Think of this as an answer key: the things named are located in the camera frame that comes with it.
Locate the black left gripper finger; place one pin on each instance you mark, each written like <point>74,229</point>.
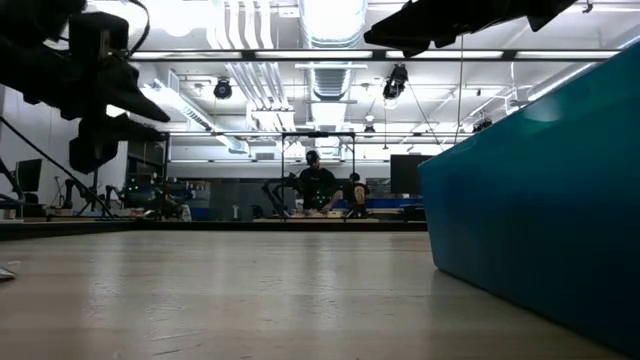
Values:
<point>132,95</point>
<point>97,142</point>

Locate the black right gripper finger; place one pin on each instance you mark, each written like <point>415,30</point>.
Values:
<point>450,20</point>

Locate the black background robot arm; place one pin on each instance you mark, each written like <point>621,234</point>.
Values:
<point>70,192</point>
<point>275,190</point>

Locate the black computer monitor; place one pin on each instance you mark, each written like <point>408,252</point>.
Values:
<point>29,175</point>

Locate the black ceiling spot lamp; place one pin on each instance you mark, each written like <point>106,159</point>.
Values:
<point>222,89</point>
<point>395,80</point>

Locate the black rig light bar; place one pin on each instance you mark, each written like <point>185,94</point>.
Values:
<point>315,54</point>

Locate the black background screen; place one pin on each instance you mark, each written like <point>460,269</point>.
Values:
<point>406,172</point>

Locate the teal plastic bin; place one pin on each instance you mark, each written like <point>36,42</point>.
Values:
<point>525,210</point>

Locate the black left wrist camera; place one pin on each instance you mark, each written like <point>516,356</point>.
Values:
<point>97,32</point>

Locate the black aluminium table frame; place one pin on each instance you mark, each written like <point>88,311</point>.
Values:
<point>75,227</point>

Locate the white ventilation duct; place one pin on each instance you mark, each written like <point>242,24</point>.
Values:
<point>332,30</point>

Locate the black background rig frame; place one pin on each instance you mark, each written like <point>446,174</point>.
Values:
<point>282,155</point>

